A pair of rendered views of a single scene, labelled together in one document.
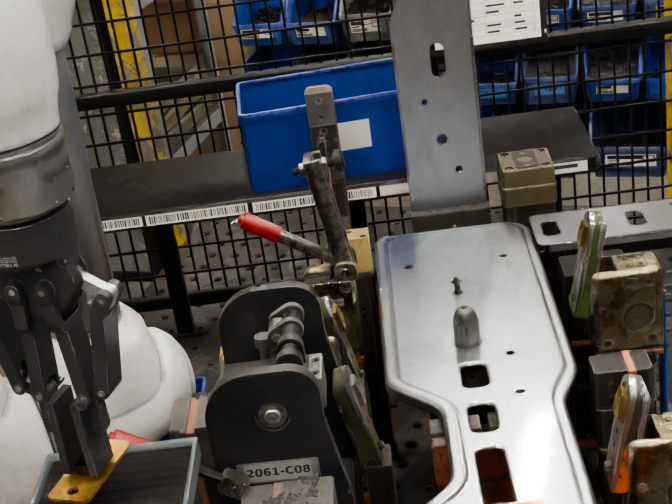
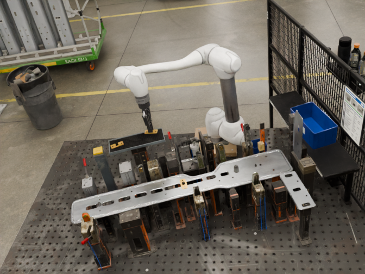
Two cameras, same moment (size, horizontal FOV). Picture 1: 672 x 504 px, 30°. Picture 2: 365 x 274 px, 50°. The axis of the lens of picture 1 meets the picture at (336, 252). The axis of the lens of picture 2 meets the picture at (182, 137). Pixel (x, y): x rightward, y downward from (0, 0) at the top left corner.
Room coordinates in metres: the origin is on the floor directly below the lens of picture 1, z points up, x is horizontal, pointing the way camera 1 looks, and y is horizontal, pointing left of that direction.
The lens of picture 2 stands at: (0.80, -1.85, 2.73)
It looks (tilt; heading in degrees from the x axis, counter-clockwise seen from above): 38 degrees down; 83
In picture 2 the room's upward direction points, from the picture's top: 11 degrees counter-clockwise
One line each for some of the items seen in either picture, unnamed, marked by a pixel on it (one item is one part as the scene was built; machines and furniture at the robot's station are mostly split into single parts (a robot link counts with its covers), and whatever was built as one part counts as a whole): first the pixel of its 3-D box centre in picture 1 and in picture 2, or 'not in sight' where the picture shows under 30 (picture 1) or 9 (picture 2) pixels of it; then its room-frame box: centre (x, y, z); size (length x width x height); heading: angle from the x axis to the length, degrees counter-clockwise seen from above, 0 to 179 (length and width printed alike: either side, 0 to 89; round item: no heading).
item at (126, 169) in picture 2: not in sight; (132, 188); (0.65, 0.06, 0.90); 0.13 x 0.10 x 0.41; 87
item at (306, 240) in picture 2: not in sight; (304, 222); (1.57, -0.54, 0.84); 0.11 x 0.06 x 0.29; 87
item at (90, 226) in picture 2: not in sight; (96, 243); (0.38, -0.27, 0.88); 0.15 x 0.11 x 0.36; 87
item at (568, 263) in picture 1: (596, 350); (278, 201); (1.50, -0.34, 0.84); 0.11 x 0.10 x 0.28; 87
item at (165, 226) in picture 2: not in sight; (155, 209); (0.76, -0.11, 0.84); 0.13 x 0.11 x 0.29; 87
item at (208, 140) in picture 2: not in sight; (211, 163); (1.21, 0.08, 0.91); 0.07 x 0.05 x 0.42; 87
